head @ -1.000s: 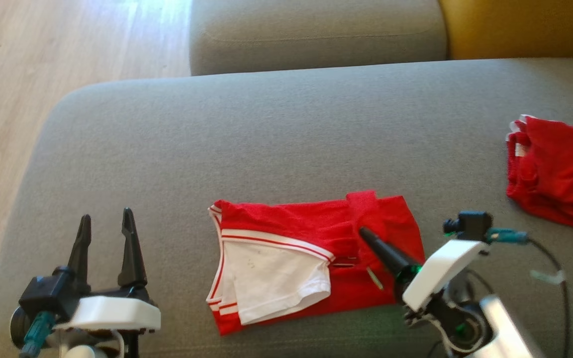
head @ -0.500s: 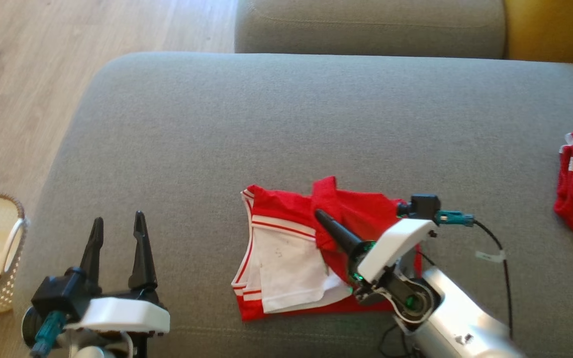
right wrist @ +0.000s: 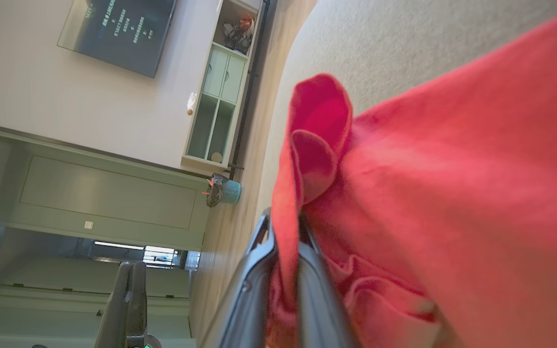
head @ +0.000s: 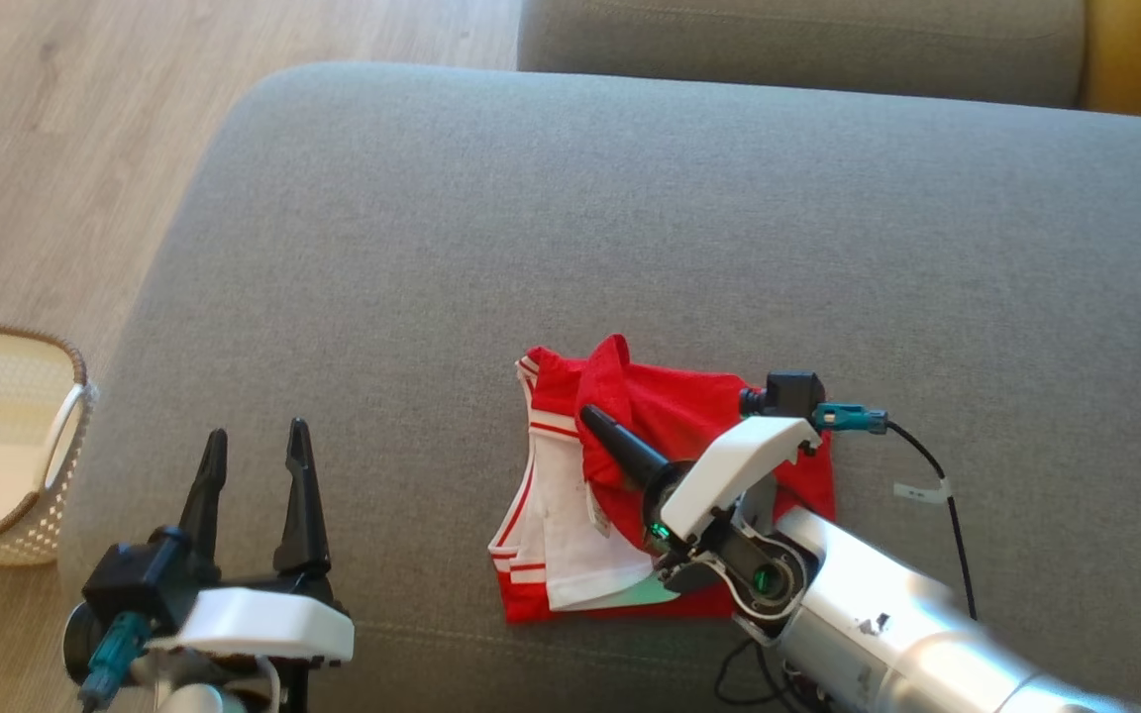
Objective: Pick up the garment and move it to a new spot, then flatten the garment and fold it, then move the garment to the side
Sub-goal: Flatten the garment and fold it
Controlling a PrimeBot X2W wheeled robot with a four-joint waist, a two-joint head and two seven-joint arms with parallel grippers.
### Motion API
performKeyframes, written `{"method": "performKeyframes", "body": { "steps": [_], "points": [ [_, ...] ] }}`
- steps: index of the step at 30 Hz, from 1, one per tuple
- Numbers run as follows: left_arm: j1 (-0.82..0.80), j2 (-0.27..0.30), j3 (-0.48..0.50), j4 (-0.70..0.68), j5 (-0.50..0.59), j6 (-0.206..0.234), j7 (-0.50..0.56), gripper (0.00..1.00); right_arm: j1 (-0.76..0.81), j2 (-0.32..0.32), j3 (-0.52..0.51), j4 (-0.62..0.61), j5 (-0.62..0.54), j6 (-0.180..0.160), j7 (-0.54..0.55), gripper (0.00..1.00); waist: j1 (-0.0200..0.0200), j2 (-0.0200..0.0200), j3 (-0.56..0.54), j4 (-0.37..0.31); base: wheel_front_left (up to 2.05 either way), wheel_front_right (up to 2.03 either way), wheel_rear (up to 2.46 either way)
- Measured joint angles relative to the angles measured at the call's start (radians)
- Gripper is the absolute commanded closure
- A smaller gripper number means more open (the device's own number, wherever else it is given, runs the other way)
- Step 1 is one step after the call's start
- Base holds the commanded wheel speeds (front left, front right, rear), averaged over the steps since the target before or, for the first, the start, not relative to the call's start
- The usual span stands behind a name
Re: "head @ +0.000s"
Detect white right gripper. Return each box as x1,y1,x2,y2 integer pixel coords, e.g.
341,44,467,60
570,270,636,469
579,403,822,647

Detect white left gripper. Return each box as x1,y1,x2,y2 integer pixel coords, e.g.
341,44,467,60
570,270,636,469
150,417,357,713

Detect red white basketball jersey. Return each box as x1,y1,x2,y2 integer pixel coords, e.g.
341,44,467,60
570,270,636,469
488,334,838,626

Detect grey sofa seat cushion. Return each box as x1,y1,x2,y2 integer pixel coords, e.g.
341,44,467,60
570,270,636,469
55,61,1141,713

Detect grey sofa back cushion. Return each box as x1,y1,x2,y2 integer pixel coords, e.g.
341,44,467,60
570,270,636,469
516,0,1089,110

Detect left teal plug camera cable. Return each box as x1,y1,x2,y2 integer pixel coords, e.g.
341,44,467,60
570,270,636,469
77,611,154,713

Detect teal plug camera cable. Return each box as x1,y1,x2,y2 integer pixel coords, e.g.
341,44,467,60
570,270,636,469
813,401,980,623
77,611,154,713

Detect right teal plug camera cable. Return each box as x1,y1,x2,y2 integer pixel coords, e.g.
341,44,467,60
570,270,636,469
813,401,980,623

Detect white right cable label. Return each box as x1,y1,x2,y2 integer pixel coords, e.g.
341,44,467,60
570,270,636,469
892,477,955,505

